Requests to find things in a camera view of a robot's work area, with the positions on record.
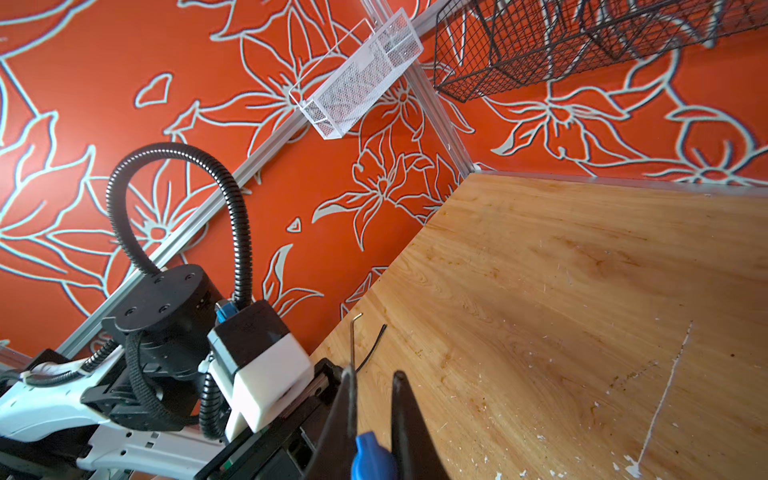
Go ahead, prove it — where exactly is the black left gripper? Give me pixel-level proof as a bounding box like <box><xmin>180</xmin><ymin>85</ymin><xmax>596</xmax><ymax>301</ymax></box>
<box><xmin>195</xmin><ymin>358</ymin><xmax>342</xmax><ymax>479</ymax></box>

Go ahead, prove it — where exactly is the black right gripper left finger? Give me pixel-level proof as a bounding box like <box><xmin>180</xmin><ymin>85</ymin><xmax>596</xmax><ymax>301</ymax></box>
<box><xmin>304</xmin><ymin>365</ymin><xmax>358</xmax><ymax>480</ymax></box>

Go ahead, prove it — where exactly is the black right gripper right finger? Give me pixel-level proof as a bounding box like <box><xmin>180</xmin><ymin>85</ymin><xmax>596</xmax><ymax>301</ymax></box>
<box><xmin>391</xmin><ymin>370</ymin><xmax>450</xmax><ymax>480</ymax></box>

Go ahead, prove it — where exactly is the blue pen cap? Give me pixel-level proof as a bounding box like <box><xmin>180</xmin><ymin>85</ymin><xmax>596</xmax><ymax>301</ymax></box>
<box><xmin>351</xmin><ymin>432</ymin><xmax>397</xmax><ymax>480</ymax></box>

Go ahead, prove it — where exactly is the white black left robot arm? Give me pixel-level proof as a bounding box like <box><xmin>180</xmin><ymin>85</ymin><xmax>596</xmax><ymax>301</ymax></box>
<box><xmin>1</xmin><ymin>143</ymin><xmax>341</xmax><ymax>479</ymax></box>

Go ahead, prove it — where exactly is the metal hex key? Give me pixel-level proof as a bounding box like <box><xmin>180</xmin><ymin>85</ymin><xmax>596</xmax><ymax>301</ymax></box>
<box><xmin>349</xmin><ymin>312</ymin><xmax>364</xmax><ymax>371</ymax></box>

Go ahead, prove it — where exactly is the clear plastic bin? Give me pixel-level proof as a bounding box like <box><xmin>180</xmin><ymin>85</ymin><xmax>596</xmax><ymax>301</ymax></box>
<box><xmin>288</xmin><ymin>9</ymin><xmax>424</xmax><ymax>140</ymax></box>

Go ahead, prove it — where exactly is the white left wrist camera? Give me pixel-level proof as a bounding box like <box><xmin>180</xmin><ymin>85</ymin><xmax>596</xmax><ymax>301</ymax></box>
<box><xmin>207</xmin><ymin>300</ymin><xmax>314</xmax><ymax>441</ymax></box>

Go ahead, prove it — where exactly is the black cord loop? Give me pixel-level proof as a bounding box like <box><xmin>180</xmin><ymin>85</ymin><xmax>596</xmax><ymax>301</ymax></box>
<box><xmin>356</xmin><ymin>323</ymin><xmax>389</xmax><ymax>373</ymax></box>

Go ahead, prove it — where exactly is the black wire basket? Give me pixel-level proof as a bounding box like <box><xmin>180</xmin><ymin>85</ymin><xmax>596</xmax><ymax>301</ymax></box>
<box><xmin>432</xmin><ymin>0</ymin><xmax>767</xmax><ymax>102</ymax></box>

